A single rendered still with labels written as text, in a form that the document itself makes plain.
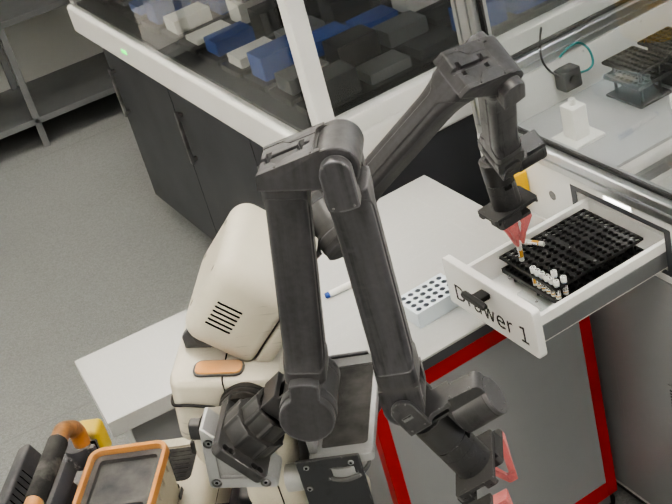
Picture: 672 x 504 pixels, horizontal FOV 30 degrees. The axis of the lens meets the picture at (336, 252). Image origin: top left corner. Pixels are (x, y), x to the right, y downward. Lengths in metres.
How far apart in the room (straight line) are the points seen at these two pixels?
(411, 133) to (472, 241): 0.94
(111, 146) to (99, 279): 1.14
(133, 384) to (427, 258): 0.71
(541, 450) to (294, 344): 1.33
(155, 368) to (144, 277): 1.90
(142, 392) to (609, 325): 1.03
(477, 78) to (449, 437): 0.54
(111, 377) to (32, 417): 1.39
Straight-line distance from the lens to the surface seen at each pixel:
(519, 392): 2.77
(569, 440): 2.95
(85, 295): 4.67
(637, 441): 3.01
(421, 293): 2.67
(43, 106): 6.01
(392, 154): 1.97
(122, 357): 2.84
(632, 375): 2.86
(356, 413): 2.00
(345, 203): 1.49
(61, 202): 5.40
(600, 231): 2.56
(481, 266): 2.55
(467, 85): 1.88
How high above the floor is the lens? 2.29
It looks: 31 degrees down
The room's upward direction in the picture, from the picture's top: 16 degrees counter-clockwise
